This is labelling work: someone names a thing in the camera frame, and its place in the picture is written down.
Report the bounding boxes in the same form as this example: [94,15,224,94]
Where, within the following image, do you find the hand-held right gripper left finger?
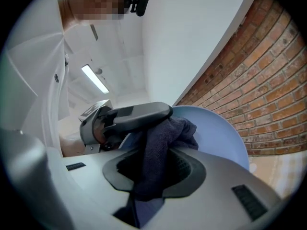
[47,149,139,230]

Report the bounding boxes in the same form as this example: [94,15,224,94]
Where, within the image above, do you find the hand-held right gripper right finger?
[155,149,282,230]

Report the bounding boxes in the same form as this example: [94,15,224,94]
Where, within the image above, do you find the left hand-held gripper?
[79,99,174,154]

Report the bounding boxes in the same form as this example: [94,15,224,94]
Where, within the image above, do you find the dark blue cloth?
[131,117,200,202]

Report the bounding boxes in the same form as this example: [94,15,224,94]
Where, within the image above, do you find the big blue plate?
[119,105,250,174]

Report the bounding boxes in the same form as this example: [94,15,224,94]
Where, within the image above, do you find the person's left forearm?
[59,121,88,158]

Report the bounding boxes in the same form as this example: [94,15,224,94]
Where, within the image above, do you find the long ceiling light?
[81,64,110,94]

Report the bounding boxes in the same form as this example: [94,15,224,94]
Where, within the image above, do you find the table with beige tablecloth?
[248,154,303,199]

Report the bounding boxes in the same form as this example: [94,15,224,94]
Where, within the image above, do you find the person's white shirt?
[4,0,72,158]

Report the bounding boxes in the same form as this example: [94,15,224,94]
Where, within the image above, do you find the person's head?
[58,0,128,31]

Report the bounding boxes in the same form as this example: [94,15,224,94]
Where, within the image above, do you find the black head camera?
[115,0,151,18]

